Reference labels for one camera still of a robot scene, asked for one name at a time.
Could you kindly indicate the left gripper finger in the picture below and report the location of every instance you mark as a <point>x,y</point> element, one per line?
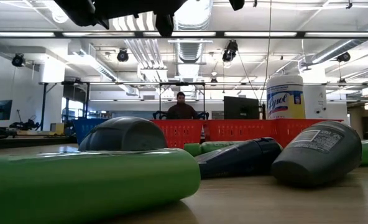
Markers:
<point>164,26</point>

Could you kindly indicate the grey body wash bottle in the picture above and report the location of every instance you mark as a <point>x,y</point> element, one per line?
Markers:
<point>317,152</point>
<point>125,133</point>

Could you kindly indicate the dark blue squeeze tube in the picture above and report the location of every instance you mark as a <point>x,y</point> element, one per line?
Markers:
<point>233,158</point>

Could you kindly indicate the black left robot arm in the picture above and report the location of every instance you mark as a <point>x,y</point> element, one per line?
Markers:
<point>72,11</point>

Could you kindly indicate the black background robot arm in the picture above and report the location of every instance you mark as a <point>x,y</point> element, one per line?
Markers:
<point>24,125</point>

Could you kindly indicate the overhead LED light bar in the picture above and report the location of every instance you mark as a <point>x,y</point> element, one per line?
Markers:
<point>184,34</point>

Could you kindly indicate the black ceiling spotlight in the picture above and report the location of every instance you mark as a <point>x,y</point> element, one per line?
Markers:
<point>344,57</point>
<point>18,60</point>
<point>230,51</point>
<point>122,55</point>

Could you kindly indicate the person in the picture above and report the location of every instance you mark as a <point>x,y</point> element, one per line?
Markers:
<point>181,112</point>

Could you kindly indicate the white yellow wipes canister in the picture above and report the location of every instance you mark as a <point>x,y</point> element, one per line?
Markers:
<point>285,96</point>

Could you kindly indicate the black computer monitor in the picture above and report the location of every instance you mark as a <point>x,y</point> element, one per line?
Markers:
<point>241,108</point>

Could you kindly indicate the red plastic basket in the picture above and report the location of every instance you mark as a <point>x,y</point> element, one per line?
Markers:
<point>296,130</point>
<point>240,130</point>
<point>181,132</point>

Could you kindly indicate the blue plastic basket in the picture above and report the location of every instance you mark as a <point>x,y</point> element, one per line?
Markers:
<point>84,129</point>

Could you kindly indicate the yellow box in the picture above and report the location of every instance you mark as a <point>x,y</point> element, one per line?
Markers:
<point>57,128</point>

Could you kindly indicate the dark background table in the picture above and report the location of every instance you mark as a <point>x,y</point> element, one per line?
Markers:
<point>16,141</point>

